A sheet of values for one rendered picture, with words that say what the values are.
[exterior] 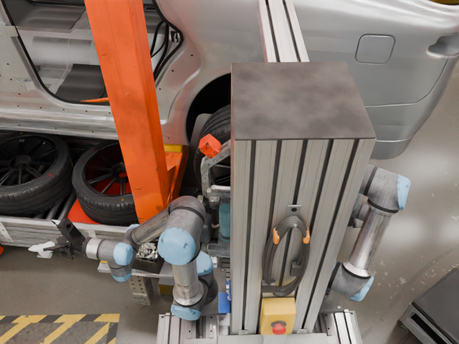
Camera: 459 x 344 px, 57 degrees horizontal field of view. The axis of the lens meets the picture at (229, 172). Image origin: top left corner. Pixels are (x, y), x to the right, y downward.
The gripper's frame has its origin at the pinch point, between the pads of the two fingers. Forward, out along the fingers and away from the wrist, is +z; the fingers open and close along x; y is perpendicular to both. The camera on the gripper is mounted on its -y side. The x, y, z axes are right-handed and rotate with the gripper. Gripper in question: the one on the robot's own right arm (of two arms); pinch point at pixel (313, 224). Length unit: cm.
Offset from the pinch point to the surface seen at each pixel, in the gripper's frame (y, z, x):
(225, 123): 16, 37, -54
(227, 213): 0.4, 44.8, -9.5
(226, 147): 20, 36, -41
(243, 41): 26, 22, -91
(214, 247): -53, 72, 9
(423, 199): -145, -70, -14
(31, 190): -1, 175, -36
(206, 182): 4, 54, -27
